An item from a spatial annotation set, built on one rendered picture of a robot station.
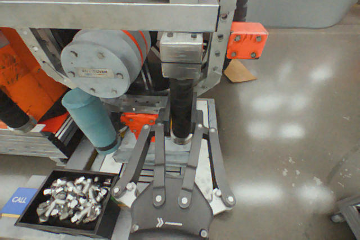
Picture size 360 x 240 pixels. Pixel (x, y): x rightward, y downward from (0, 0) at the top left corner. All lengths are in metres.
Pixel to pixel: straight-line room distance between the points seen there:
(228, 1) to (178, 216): 0.38
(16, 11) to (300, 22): 0.98
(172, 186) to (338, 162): 1.43
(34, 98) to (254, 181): 1.20
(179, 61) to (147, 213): 0.17
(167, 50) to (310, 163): 1.33
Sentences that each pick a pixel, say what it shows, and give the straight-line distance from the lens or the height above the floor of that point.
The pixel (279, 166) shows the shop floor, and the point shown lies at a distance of 1.30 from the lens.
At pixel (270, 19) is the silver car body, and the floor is 0.79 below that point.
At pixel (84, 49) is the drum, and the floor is 0.90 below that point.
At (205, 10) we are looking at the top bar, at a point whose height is 0.97.
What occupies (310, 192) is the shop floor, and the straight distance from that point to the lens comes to 1.31.
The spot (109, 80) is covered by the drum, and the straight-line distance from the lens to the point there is 0.35.
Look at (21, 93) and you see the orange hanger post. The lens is 0.81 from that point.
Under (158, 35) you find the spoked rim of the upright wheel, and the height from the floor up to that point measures 0.83.
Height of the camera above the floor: 1.02
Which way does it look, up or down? 45 degrees down
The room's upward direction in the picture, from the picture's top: straight up
